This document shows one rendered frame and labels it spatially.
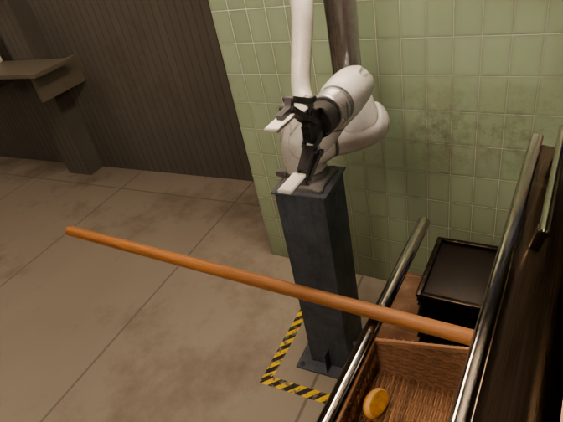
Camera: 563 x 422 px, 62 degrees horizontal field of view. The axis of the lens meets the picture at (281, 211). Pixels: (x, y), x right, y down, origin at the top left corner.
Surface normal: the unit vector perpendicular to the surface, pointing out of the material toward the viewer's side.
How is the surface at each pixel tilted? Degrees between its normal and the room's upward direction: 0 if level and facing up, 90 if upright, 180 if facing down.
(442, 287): 0
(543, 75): 90
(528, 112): 90
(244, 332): 0
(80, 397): 0
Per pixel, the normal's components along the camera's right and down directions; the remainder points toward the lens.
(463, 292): -0.18, -0.81
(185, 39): -0.43, 0.58
